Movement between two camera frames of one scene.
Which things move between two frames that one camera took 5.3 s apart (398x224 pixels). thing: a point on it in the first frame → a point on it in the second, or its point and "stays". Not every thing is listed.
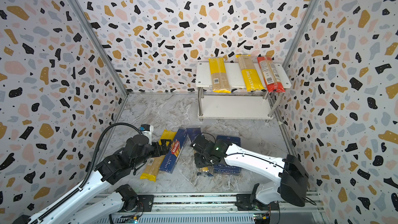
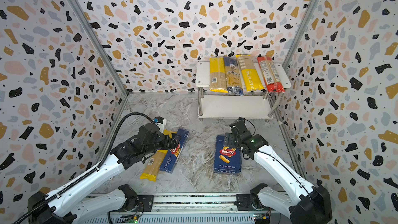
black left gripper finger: x=164 y=144 → x=175 y=139
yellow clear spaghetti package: x=155 y=162 stays
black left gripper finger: x=164 y=152 → x=173 y=144
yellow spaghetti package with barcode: x=219 y=81 stays
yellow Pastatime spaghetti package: x=252 y=81 stays
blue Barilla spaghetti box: x=170 y=158 stays
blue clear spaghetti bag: x=193 y=133 → x=233 y=75
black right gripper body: x=201 y=162 → x=230 y=141
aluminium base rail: x=210 y=208 stays
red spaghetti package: x=273 y=82 stays
